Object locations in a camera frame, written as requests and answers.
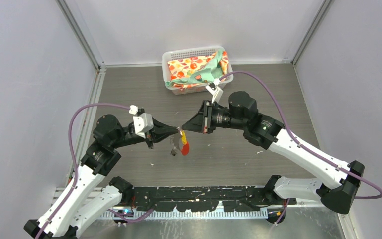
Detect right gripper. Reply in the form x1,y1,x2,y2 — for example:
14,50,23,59
182,100,246,133

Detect metal key holder red handle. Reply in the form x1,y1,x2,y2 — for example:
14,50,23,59
170,130,190,156

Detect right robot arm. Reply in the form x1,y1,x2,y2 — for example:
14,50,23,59
182,91,365,214

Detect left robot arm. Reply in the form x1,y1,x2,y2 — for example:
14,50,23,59
24,113,179,239

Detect colourful patterned cloth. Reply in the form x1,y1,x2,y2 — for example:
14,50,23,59
163,48,229,92

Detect white plastic basket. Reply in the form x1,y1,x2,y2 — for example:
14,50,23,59
162,46,232,95

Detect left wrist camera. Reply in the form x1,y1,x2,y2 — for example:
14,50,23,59
133,113,154,138

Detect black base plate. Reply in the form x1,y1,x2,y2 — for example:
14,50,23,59
117,186,286,212

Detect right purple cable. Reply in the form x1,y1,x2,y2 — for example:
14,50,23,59
219,70,382,226

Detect purple cable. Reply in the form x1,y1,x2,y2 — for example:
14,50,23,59
219,70,382,226
34,102,160,239

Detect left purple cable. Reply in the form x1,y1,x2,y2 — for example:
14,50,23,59
34,102,160,239

